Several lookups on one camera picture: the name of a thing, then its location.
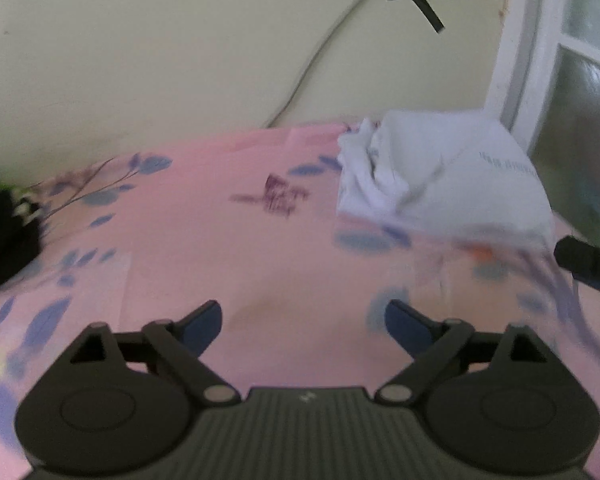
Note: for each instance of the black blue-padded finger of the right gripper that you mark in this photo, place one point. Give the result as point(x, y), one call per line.
point(580, 259)

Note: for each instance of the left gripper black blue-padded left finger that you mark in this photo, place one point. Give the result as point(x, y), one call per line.
point(178, 346)

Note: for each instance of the pink floral bed sheet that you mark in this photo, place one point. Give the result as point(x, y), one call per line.
point(251, 222)

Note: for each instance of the white t-shirt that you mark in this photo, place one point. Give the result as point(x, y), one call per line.
point(458, 175)

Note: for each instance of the pile of black patterned clothes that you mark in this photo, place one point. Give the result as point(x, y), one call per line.
point(19, 233)

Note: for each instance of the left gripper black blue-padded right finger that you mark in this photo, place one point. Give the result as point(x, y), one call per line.
point(433, 346)

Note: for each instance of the white window frame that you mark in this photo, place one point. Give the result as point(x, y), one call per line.
point(533, 38)

